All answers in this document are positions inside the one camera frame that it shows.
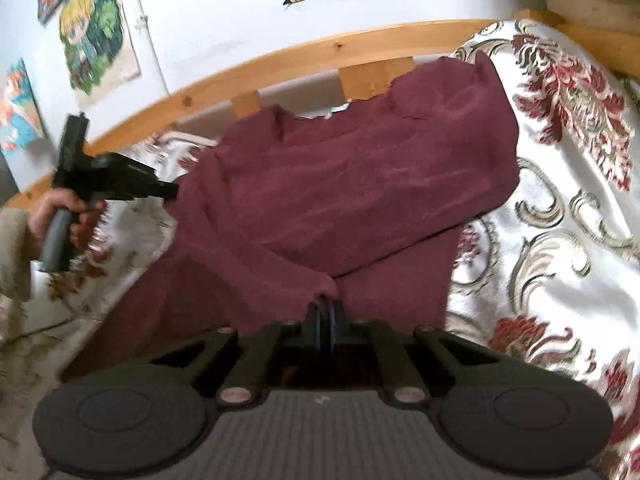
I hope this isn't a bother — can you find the green cartoon wall poster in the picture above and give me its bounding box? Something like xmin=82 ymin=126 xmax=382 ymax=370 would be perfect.
xmin=58 ymin=0 xmax=140 ymax=110

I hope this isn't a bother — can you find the white wall pipe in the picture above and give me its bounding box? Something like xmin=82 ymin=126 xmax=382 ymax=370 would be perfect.
xmin=127 ymin=0 xmax=172 ymax=97

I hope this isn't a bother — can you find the wooden bed frame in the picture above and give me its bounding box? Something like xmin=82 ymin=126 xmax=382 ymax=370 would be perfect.
xmin=4 ymin=0 xmax=640 ymax=212

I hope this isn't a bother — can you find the maroon long sleeve top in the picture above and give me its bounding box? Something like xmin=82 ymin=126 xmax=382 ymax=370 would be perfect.
xmin=62 ymin=54 xmax=518 ymax=380

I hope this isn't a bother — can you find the beige left sleeve forearm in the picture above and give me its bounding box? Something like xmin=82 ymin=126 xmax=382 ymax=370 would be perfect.
xmin=0 ymin=209 xmax=32 ymax=301

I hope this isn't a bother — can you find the floral satin bedspread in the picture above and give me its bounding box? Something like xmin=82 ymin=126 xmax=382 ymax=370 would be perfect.
xmin=1 ymin=20 xmax=639 ymax=479

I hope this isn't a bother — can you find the person's left hand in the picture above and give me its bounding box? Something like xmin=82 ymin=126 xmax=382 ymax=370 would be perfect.
xmin=26 ymin=188 xmax=106 ymax=260

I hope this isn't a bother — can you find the blue cartoon wall poster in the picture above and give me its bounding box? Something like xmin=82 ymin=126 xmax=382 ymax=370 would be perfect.
xmin=1 ymin=58 xmax=46 ymax=156

